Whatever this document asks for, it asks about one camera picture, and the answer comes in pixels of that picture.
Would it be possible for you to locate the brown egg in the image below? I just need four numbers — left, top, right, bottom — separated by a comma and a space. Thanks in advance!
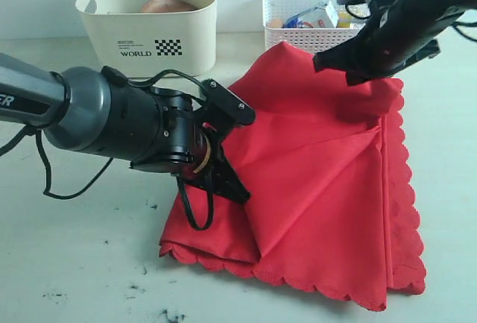
267, 18, 283, 28

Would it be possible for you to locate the white perforated plastic basket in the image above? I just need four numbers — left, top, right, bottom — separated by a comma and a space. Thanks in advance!
262, 0, 364, 54

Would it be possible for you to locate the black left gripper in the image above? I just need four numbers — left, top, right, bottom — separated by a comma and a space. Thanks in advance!
130, 87, 250, 204

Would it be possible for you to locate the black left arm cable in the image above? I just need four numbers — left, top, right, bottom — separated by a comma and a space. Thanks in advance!
0, 69, 215, 231

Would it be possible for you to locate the yellow lemon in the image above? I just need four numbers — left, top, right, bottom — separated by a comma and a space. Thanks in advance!
336, 13, 353, 28

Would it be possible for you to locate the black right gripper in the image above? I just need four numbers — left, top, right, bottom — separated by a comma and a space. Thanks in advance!
312, 1, 466, 87

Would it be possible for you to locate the red scalloped tablecloth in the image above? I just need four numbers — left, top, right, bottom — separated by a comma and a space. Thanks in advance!
159, 43, 426, 312

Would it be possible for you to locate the round wooden plate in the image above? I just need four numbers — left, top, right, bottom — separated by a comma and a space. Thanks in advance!
139, 0, 198, 13

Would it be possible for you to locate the cream plastic bin WORLD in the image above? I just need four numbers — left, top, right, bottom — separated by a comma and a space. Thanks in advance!
75, 0, 217, 78

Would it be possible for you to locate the blue white milk carton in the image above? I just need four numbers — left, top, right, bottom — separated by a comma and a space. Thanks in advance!
283, 1, 338, 28

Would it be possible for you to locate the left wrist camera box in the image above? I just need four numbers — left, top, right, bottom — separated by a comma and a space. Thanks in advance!
195, 78, 256, 140

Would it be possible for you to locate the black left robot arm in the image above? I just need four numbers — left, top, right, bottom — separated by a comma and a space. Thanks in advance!
1, 54, 256, 204

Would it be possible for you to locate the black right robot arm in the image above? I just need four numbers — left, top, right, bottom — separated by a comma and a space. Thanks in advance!
313, 0, 476, 86

